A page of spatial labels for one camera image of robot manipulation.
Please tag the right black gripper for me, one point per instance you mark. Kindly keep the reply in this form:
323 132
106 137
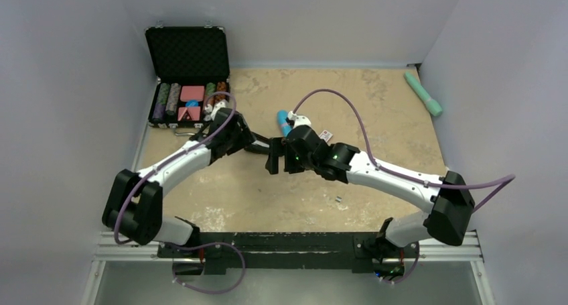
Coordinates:
278 147

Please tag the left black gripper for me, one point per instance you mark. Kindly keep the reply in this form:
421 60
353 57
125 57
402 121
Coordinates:
245 137

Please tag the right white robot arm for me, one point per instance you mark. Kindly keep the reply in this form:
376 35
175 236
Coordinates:
445 204

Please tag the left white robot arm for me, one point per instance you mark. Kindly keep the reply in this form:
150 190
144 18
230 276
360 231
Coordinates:
134 209

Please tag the blue cylindrical tube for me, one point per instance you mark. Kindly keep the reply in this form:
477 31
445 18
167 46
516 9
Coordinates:
284 124

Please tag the staple box with red label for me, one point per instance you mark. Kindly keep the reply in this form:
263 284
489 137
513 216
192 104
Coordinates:
325 135

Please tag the black poker chip case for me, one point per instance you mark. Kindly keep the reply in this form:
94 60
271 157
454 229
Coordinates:
188 56

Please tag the mint green tube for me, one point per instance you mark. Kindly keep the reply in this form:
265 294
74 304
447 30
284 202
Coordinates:
433 107

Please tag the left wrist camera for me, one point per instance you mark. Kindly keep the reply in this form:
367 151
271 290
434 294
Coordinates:
214 109

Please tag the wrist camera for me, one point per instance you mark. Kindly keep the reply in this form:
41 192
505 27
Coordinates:
214 109
295 120

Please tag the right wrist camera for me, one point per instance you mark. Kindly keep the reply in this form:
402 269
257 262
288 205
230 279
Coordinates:
295 120

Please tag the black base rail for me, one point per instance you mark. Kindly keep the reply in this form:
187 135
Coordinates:
357 252

